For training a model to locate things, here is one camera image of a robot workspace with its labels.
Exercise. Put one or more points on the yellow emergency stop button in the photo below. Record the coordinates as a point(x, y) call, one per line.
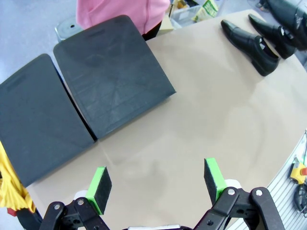
point(298, 173)

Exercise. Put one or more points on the cardboard box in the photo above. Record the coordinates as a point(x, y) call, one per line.
point(166, 26)

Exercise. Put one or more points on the person in pink hoodie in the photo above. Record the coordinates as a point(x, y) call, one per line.
point(115, 12)

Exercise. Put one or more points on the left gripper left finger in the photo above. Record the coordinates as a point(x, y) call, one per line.
point(102, 191)

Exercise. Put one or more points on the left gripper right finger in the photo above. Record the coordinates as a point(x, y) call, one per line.
point(212, 182)

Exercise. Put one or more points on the grooved aluminium table frame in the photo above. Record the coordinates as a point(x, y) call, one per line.
point(283, 203)

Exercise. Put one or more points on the clear plastic storage bin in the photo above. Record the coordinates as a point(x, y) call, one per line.
point(184, 15)

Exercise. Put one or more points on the green printed carton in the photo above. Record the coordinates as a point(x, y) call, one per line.
point(207, 9)

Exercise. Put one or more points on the white paper shoe stuffing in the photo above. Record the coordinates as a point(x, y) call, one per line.
point(262, 44)
point(282, 31)

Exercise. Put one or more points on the grey round metal base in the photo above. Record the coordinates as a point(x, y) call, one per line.
point(69, 26)

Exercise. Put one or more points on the yellow cloth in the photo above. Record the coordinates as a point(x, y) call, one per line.
point(9, 182)

